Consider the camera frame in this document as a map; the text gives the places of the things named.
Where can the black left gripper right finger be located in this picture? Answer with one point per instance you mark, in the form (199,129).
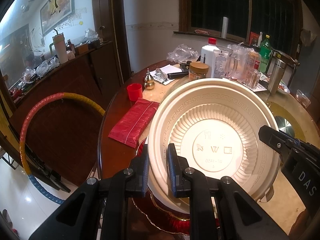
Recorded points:
(176,164)

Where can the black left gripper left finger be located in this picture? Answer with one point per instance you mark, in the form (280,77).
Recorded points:
(137,184)

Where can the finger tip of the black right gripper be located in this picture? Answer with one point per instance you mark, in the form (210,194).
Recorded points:
(278,141)

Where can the white plastic bowl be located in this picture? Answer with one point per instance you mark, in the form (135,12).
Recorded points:
(214,124)

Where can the silver round turntable disc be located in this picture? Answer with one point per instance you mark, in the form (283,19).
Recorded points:
(284,126)

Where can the gold glitter round placemat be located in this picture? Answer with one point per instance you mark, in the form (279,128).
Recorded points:
(277,110)

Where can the red tissue packet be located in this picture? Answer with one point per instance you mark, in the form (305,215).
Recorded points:
(130,127)

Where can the clear plastic food container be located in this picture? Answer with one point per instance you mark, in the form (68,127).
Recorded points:
(302,99)

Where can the blue white food plate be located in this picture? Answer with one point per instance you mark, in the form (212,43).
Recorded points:
(282,88)

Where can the small glass liquor bottle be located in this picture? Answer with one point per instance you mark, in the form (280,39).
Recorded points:
(254,78)

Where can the steel thermos flask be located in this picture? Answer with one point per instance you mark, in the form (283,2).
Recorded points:
(278,71)

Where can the red plastic cup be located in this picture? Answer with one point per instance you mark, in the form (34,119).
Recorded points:
(134,91)

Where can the bagged red can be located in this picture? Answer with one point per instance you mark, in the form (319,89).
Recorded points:
(252,60)

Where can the small gold gourd ornament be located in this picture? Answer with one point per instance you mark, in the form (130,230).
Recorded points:
(149,82)

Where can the clear glass pitcher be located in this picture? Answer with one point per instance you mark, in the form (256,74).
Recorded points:
(236,62)

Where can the green soda bottle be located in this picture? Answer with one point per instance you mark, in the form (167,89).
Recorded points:
(265,52)

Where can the white bottle red cap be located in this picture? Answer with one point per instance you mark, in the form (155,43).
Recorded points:
(216,58)

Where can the black remote control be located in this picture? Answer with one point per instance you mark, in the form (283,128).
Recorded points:
(177,75)

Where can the brown lidded jar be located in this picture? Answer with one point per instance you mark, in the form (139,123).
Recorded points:
(197,70)

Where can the multicoloured hula hoop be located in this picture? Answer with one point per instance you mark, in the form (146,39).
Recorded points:
(62,129)

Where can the white roll on sill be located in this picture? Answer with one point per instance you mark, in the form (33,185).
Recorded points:
(224,27)

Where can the crumpled clear plastic bag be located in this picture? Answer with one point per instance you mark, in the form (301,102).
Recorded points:
(182,53)

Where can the white tumbler with handle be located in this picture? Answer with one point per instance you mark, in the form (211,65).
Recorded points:
(58,47)

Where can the framed wall painting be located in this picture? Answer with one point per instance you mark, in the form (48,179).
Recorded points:
(53,13)

